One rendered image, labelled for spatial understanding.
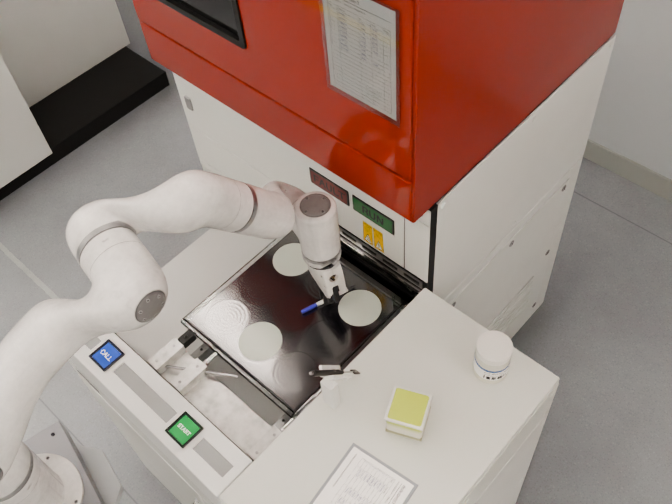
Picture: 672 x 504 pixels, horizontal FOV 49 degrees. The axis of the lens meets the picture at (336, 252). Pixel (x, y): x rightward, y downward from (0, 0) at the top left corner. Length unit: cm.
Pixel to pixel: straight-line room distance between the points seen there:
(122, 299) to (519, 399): 80
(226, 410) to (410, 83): 82
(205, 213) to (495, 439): 71
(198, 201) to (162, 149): 230
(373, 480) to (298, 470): 14
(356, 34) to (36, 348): 70
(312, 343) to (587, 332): 137
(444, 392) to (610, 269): 155
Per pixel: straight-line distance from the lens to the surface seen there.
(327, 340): 167
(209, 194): 120
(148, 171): 340
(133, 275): 116
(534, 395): 155
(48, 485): 160
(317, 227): 145
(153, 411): 160
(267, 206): 131
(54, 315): 123
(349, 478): 146
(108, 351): 170
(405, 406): 144
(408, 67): 118
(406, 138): 128
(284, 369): 165
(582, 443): 260
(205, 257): 196
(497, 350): 148
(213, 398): 167
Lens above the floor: 234
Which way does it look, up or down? 53 degrees down
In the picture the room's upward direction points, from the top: 7 degrees counter-clockwise
